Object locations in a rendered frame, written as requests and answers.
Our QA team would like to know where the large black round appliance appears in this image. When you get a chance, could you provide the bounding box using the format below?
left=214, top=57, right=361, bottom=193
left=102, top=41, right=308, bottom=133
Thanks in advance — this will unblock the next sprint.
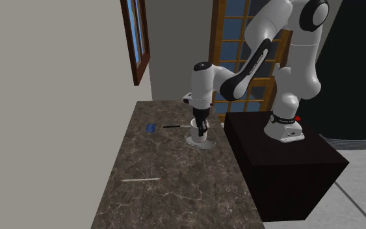
left=294, top=0, right=366, bottom=151

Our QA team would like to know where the white patterned plate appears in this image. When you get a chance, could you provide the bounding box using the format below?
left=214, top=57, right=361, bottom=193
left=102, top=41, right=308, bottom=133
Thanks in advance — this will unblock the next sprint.
left=184, top=132, right=216, bottom=150

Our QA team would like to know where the white cup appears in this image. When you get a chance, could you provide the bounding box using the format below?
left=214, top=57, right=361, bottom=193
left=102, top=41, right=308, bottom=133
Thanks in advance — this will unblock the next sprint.
left=190, top=118, right=210, bottom=144

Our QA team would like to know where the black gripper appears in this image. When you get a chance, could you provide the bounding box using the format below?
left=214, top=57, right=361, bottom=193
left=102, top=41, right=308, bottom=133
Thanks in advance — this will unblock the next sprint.
left=192, top=107, right=211, bottom=137

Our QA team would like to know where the wooden glass paned door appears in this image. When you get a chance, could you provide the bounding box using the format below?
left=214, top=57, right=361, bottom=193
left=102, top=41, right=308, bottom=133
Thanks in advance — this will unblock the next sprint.
left=208, top=0, right=293, bottom=124

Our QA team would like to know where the white pencil with red tip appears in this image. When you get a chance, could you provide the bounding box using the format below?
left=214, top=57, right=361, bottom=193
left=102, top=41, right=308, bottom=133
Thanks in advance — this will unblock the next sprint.
left=121, top=178, right=163, bottom=183

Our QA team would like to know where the dark robot stand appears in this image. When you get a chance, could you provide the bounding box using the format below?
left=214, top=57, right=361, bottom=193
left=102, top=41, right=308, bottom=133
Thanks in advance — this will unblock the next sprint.
left=223, top=111, right=350, bottom=222

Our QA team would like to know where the brown framed window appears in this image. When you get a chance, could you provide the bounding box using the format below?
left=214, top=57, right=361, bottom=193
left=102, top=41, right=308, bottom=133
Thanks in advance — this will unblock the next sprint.
left=120, top=0, right=151, bottom=87

